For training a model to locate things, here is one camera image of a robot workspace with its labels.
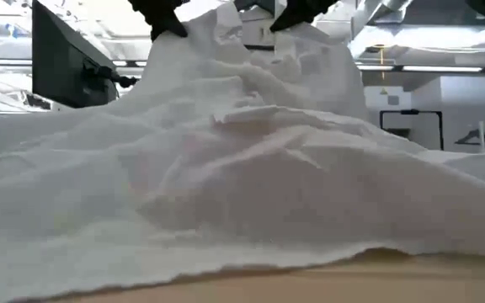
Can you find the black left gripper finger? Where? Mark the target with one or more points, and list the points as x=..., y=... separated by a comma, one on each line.
x=157, y=27
x=175, y=25

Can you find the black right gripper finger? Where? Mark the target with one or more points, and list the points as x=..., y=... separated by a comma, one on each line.
x=291, y=20

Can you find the black monitor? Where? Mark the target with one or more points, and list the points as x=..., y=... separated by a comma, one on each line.
x=65, y=63

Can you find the grey clothes hanger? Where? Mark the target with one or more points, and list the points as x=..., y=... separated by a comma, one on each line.
x=253, y=4

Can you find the white shirt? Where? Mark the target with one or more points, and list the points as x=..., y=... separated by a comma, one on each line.
x=225, y=168

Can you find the white post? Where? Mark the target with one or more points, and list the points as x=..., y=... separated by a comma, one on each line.
x=481, y=139

